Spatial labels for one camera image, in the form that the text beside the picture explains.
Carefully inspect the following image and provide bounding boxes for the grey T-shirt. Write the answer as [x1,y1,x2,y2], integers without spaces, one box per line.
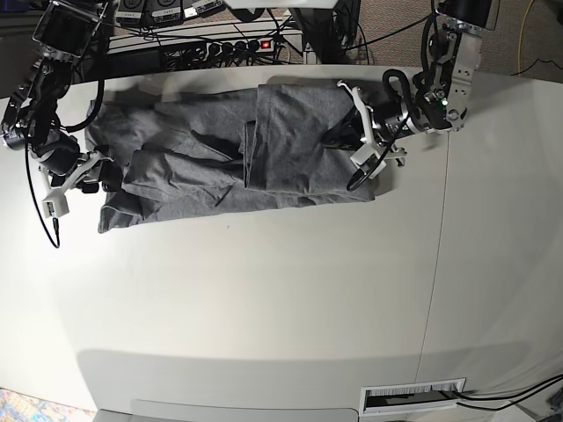
[85,84,377,233]

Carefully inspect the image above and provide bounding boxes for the black power strip red switch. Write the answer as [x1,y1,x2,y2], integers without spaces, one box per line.
[163,38,277,67]

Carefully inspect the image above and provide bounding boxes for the yellow cable on floor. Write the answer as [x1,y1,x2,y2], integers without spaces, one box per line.
[514,0,563,76]

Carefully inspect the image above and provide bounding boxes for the white table cable grommet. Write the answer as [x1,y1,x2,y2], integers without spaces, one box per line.
[359,378,466,417]

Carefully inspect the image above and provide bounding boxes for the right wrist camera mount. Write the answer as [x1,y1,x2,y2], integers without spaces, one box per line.
[26,149,111,250]

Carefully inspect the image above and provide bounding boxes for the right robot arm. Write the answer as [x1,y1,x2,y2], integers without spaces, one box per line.
[1,1,122,193]

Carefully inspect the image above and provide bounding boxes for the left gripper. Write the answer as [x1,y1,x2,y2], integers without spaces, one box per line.
[323,108,364,149]

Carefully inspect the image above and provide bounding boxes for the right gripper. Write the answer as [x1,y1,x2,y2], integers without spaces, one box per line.
[81,160,121,193]

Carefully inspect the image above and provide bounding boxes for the black cables at table edge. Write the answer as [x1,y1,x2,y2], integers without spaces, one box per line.
[455,375,563,412]

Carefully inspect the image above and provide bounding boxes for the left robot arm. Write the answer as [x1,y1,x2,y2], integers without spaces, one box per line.
[322,1,500,151]

